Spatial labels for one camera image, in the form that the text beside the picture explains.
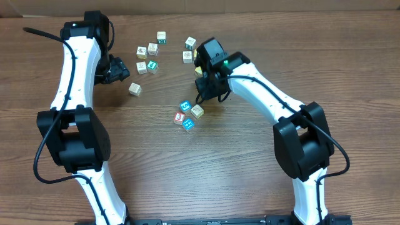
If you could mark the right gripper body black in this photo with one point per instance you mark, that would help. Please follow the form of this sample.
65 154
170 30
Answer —
205 86

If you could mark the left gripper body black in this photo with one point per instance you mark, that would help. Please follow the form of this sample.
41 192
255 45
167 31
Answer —
118 70

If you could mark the plain block red car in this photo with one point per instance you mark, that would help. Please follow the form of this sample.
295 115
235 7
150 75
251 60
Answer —
197 111

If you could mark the blue number 5 block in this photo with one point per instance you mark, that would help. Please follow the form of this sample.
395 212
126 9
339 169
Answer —
185 106

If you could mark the blue letter H block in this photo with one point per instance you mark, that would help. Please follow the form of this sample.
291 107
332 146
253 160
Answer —
188 124

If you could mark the red number 3 block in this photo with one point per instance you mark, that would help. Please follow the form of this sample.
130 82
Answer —
179 118

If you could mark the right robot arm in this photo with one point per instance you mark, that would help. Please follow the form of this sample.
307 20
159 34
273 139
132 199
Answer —
300 132

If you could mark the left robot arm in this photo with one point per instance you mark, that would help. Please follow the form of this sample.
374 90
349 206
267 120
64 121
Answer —
70 129

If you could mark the plain wooden block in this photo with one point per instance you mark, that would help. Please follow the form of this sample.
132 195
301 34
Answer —
141 67

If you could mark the plain block letter T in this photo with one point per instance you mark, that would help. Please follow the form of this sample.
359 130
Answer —
135 89

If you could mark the block with red picture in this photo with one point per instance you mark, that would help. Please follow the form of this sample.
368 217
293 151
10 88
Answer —
141 52

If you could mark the plain block red drawing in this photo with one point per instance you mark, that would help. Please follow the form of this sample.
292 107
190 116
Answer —
187 57

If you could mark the green number 4 block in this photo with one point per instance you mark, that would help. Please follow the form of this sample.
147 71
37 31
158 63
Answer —
152 67

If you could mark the plain block K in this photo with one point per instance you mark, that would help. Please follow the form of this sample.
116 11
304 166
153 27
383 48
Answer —
153 49

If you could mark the white block teal side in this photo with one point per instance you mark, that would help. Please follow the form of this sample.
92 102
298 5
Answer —
190 43

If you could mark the block with teal side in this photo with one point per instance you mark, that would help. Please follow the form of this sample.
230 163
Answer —
161 37

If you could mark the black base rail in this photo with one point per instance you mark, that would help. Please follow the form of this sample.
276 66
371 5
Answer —
266 220

